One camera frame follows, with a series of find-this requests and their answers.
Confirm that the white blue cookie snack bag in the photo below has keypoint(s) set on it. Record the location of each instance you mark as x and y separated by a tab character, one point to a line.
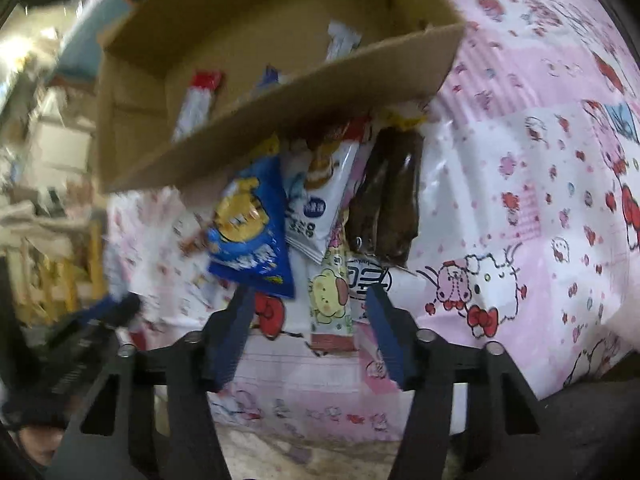
315	182

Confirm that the red white snack bar wrapper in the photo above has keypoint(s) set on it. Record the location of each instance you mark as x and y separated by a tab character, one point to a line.
197	103

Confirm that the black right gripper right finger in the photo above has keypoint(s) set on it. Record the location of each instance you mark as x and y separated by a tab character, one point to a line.
508	433

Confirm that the dark brown snack packet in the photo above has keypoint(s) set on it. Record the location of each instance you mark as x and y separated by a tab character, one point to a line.
384	215

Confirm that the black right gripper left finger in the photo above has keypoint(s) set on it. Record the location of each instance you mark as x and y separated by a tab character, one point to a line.
147	416

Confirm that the teal armchair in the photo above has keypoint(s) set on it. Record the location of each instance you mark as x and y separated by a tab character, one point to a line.
79	59

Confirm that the brown cardboard box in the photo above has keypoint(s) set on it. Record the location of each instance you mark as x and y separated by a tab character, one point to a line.
406	51

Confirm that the white barcode snack packet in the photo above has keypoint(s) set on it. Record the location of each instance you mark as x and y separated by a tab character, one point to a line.
343	40

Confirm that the pink cartoon print tablecloth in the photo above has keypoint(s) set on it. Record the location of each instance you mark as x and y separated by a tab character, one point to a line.
528	230

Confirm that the yellow wooden chair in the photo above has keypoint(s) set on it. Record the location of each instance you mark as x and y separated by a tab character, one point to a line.
61	268

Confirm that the blue pink candy stick pack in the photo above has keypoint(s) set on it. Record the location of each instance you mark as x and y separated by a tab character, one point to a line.
271	77

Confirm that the yellow cartoon snack stick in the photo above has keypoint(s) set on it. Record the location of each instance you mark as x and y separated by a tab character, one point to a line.
328	291

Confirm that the blue yellow snack bag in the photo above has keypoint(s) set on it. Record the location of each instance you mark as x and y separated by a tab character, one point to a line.
246	240

